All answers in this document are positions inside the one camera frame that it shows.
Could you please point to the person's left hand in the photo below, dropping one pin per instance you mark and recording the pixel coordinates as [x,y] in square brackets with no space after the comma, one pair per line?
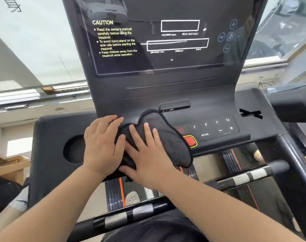
[100,148]

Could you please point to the person's right hand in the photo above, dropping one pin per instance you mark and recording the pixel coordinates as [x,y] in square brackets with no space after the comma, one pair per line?
[153,166]

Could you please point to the person's right little finger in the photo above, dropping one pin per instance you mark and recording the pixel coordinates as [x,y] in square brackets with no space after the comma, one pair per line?
[158,138]

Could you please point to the person's right middle finger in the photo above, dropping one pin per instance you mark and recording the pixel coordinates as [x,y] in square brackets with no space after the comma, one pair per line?
[136,137]

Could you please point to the person's right thumb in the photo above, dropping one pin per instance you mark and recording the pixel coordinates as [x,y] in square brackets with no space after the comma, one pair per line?
[126,171]

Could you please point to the person's left middle finger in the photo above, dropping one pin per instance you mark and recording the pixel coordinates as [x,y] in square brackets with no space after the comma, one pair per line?
[106,122]

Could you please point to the person's left thumb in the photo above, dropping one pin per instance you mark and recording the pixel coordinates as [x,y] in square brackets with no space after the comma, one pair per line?
[120,147]

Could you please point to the person's left little finger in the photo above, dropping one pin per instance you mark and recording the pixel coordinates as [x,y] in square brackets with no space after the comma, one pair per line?
[87,133]

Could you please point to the dark grey microfibre cloth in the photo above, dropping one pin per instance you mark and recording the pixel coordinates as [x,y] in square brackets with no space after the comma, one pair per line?
[173,143]

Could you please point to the person's right forearm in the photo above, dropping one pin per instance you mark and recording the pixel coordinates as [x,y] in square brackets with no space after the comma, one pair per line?
[218,211]

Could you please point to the person's left forearm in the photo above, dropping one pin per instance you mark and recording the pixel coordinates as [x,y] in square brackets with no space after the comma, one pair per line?
[49,209]

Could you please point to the white perforated shoe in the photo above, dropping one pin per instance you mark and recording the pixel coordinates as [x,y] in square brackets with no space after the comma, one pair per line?
[131,199]

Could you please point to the red safety stop button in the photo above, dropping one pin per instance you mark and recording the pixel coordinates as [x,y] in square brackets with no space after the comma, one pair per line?
[190,141]

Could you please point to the person's black clothing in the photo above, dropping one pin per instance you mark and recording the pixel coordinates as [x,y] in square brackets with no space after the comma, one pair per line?
[155,228]

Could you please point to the brown cardboard box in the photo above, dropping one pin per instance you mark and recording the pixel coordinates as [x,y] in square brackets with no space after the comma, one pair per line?
[10,168]

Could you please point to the black treadmill console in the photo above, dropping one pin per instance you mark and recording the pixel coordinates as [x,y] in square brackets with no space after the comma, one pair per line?
[253,128]

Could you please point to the glossy black treadmill display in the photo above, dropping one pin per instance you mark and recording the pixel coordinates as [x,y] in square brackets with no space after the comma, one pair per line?
[168,35]

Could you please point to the large glass window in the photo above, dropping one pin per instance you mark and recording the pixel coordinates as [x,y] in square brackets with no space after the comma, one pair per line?
[281,30]
[32,40]

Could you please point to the black treadmill belt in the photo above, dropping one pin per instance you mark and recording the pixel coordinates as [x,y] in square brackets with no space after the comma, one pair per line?
[258,196]

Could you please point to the neighbouring black treadmill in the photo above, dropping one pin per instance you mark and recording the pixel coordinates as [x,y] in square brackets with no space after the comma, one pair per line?
[291,103]

